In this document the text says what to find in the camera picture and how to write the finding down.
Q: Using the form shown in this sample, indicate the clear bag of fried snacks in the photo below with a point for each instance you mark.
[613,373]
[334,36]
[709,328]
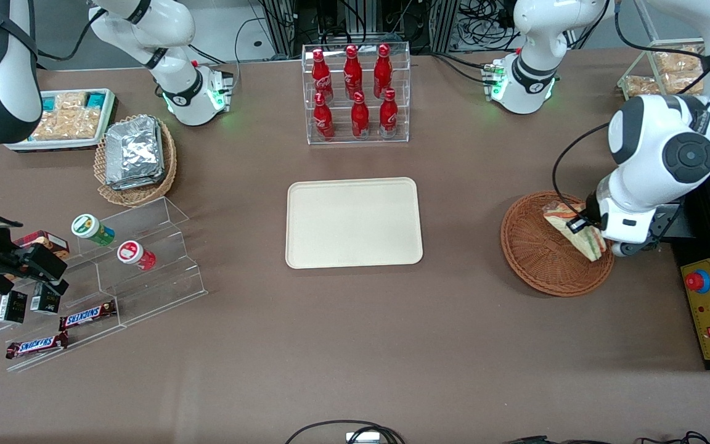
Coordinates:
[678,61]
[685,83]
[641,86]

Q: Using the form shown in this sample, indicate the triangle sandwich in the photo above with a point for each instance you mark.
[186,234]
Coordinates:
[589,243]

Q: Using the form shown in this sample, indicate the clear acrylic stepped display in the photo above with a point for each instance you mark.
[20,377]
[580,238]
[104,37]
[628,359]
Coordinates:
[158,271]

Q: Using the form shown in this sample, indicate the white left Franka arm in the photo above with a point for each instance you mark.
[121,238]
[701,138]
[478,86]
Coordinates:
[663,148]

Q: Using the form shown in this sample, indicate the round brown wicker basket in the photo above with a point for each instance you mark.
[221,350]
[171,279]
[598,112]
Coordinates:
[534,259]

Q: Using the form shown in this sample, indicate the red cola bottle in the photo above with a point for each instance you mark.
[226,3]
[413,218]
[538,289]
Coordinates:
[323,117]
[388,116]
[360,117]
[383,74]
[352,74]
[322,77]

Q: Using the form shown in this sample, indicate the light tan wicker basket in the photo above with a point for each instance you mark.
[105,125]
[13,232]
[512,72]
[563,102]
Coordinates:
[136,196]

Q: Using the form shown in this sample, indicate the small black box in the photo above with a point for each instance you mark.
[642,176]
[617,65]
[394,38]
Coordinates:
[45,301]
[11,307]

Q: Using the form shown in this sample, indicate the red can with white lid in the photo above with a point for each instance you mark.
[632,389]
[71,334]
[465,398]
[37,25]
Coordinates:
[133,254]

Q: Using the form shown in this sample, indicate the Snickers chocolate bar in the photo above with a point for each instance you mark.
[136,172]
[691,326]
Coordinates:
[36,345]
[87,316]

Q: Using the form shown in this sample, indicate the brown chocolate box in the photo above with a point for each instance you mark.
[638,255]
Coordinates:
[47,239]

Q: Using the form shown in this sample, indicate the clear bag of crackers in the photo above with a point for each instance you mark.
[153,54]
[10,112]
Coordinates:
[65,126]
[70,102]

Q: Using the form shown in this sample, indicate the small white device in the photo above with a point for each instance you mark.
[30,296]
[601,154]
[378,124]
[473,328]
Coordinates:
[362,438]

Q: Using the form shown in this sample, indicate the beige rectangular tray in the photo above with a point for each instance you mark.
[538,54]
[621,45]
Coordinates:
[349,225]

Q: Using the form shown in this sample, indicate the white snack tray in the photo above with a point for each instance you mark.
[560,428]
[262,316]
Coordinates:
[53,145]

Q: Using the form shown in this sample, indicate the clear acrylic bottle rack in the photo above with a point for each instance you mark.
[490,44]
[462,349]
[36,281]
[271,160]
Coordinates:
[338,137]

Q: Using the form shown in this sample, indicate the green can with white lid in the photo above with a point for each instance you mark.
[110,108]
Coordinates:
[90,228]

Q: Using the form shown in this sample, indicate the silver foil pack stack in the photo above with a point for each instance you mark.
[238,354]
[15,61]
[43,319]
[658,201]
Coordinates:
[134,151]

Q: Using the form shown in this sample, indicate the aluminium frame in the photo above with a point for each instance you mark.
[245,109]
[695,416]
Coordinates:
[281,24]

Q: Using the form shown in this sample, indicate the teal snack packet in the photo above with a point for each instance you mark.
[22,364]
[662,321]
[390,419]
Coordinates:
[50,102]
[95,98]

